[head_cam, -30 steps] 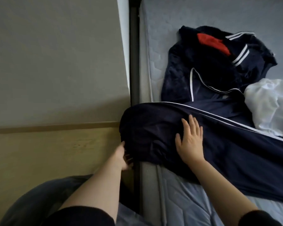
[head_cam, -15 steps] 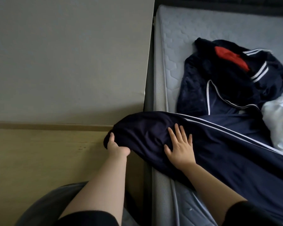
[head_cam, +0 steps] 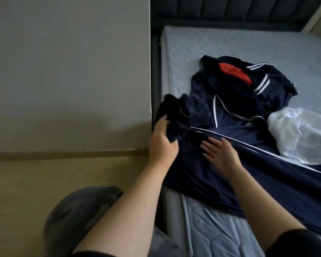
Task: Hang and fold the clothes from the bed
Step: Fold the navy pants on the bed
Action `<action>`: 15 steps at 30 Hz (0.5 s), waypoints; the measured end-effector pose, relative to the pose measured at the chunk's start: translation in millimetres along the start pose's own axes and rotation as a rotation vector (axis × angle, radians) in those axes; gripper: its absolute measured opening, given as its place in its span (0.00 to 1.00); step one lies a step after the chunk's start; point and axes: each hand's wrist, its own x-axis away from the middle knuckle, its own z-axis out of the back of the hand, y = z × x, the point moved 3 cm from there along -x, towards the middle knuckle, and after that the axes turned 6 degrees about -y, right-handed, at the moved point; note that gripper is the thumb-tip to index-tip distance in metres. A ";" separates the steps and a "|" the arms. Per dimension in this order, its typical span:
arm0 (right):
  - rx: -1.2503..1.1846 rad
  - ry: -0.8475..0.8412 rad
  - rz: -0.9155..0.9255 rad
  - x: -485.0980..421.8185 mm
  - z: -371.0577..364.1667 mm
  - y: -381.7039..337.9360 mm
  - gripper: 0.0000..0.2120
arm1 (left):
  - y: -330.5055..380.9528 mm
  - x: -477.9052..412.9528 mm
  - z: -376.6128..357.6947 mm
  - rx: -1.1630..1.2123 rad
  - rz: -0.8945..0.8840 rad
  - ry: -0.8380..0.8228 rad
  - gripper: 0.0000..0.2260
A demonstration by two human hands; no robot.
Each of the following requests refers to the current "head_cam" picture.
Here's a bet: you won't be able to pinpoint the person's right hand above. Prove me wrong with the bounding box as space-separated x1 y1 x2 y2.
200 136 244 178

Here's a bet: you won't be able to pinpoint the person's left hand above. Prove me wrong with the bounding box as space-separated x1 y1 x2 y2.
149 115 179 169

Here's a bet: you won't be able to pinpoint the navy white-striped track trousers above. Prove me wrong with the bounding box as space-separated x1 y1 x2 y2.
155 94 321 238

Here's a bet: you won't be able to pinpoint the red and navy sports jacket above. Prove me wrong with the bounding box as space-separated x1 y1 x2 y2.
190 55 298 132

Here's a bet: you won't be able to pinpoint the white and navy garment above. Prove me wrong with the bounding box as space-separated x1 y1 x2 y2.
267 107 321 165

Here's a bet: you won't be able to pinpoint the grey quilted bed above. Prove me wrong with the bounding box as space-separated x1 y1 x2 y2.
151 25 321 257

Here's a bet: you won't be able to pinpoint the person's left forearm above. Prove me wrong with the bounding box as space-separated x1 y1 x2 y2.
72 162 174 257

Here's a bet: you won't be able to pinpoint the person's right forearm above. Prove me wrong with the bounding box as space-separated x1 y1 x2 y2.
225 167 307 252

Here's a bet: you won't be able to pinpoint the dark grey upholstered headboard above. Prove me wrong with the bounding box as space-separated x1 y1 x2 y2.
150 0 321 35

